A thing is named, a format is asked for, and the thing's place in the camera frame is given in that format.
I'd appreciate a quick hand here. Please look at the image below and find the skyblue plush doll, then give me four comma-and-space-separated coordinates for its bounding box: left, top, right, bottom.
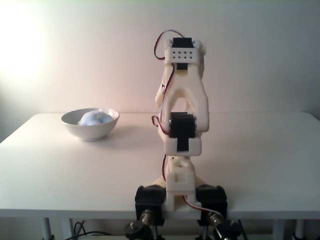
77, 110, 113, 126

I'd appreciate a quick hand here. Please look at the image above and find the white ceramic bowl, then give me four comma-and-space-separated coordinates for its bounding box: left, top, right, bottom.
61, 107, 120, 142

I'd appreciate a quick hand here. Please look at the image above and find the black table clamp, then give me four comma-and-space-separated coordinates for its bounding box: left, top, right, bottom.
124, 184, 167, 240
196, 184, 248, 240

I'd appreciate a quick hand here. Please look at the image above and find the white table leg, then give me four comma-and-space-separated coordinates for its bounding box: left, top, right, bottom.
41, 217, 53, 240
294, 219, 308, 240
61, 218, 73, 240
272, 219, 285, 240

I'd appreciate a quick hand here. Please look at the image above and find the white red base cable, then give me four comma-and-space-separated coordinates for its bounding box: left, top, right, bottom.
182, 195, 223, 216

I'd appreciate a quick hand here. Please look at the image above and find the black cable under table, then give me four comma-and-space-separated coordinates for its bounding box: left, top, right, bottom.
71, 221, 113, 238

